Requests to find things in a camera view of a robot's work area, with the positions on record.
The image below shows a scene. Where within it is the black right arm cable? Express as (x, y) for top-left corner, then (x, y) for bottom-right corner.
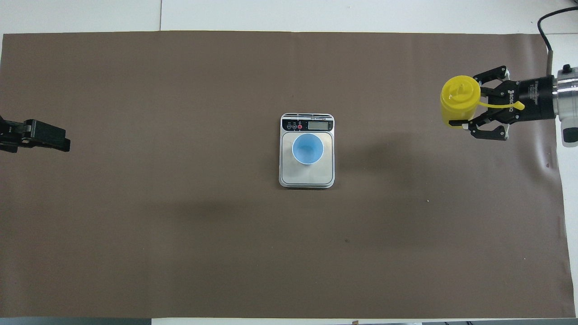
(537, 7), (578, 75)

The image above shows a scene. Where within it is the yellow squeeze bottle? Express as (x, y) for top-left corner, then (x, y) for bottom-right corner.
(440, 75), (526, 129)

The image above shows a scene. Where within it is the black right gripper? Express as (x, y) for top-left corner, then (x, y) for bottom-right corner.
(461, 65), (557, 142)

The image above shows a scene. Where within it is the brown table mat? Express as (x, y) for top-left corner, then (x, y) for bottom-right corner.
(0, 31), (576, 319)

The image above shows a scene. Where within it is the silver digital kitchen scale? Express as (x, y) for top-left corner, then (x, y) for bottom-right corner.
(279, 113), (336, 189)

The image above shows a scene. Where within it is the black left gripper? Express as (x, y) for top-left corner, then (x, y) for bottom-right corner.
(0, 115), (71, 154)

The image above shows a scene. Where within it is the light blue cup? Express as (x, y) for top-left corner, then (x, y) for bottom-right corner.
(292, 133), (324, 166)

